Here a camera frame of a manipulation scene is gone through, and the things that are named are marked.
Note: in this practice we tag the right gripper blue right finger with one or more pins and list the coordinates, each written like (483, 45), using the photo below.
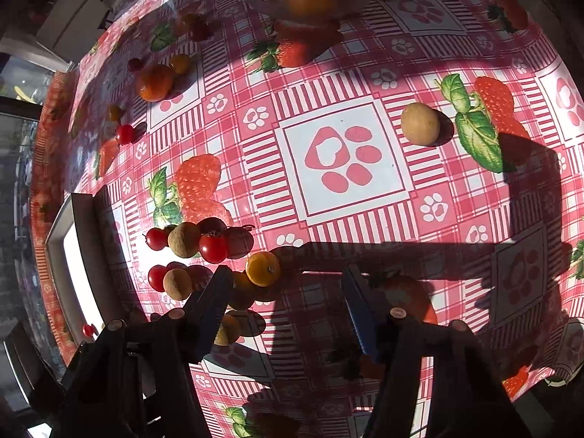
(368, 313)

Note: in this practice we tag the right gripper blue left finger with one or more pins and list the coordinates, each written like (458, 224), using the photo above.
(203, 316)

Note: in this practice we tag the tan longan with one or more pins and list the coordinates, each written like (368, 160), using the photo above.
(177, 284)
(183, 240)
(420, 124)

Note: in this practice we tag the red cherry tomato with stem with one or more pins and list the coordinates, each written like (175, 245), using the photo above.
(213, 248)

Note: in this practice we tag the small mandarin orange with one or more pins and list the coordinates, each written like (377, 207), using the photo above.
(408, 293)

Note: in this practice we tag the white plastic tray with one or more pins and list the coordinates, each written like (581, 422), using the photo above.
(79, 267)

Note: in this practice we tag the red checkered strawberry tablecloth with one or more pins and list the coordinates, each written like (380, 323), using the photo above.
(310, 153)

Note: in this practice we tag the red cherry tomato mid left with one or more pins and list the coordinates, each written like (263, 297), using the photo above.
(125, 134)

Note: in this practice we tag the yellow tomato on strawberry print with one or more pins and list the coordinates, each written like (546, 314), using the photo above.
(114, 113)

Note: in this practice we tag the large mandarin orange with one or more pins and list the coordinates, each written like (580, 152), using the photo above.
(155, 82)

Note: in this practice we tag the dark red cherry tomato far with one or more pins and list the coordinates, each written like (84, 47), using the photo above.
(135, 64)

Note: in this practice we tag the dark red tomato far right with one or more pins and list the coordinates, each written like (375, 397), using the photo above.
(199, 31)

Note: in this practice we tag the yellow tomato far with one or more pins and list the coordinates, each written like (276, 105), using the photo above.
(182, 25)

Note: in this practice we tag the orange tomato in bowl front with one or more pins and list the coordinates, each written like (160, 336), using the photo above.
(311, 9)

